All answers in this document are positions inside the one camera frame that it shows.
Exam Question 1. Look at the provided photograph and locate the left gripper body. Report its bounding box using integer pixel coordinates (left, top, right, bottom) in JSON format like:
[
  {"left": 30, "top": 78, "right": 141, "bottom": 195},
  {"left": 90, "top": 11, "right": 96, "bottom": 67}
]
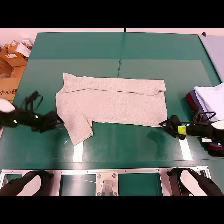
[{"left": 32, "top": 110, "right": 65, "bottom": 134}]

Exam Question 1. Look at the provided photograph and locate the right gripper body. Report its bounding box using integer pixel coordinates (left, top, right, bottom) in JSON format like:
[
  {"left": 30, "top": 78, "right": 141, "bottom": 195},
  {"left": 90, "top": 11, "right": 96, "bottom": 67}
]
[{"left": 158, "top": 114, "right": 190, "bottom": 139}]

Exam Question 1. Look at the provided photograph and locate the open brown cardboard box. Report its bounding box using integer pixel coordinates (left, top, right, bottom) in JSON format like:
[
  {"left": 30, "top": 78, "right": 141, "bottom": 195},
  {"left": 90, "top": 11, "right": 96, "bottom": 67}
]
[{"left": 0, "top": 38, "right": 34, "bottom": 68}]

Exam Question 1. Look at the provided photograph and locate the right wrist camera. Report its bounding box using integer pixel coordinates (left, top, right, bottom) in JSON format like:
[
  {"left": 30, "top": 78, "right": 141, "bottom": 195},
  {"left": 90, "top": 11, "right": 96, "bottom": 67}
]
[{"left": 192, "top": 109, "right": 217, "bottom": 126}]

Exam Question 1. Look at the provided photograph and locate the flat brown cardboard box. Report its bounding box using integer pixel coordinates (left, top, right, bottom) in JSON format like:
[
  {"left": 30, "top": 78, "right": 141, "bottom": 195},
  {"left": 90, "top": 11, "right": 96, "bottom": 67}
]
[{"left": 0, "top": 64, "right": 27, "bottom": 103}]

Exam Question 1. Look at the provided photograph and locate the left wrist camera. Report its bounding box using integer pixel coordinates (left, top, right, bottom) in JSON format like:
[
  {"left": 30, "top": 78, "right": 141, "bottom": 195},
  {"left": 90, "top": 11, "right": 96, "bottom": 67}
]
[{"left": 22, "top": 90, "right": 45, "bottom": 113}]

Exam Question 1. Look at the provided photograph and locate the navy blue garment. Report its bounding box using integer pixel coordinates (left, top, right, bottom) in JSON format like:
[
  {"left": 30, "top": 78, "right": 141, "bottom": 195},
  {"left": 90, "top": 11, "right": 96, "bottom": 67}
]
[{"left": 191, "top": 95, "right": 209, "bottom": 116}]

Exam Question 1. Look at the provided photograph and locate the silver frame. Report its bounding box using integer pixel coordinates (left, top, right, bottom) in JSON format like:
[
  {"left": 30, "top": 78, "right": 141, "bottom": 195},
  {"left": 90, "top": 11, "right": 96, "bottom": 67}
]
[{"left": 0, "top": 168, "right": 224, "bottom": 197}]

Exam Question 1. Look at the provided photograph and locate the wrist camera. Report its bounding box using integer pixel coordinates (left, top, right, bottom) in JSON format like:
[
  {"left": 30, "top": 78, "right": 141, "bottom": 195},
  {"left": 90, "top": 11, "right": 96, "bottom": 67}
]
[
  {"left": 192, "top": 109, "right": 217, "bottom": 126},
  {"left": 22, "top": 90, "right": 45, "bottom": 113}
]

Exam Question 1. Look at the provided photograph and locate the grey T-shirt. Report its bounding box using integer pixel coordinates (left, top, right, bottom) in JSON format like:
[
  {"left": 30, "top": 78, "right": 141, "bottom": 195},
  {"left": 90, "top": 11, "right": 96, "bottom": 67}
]
[{"left": 55, "top": 72, "right": 168, "bottom": 147}]

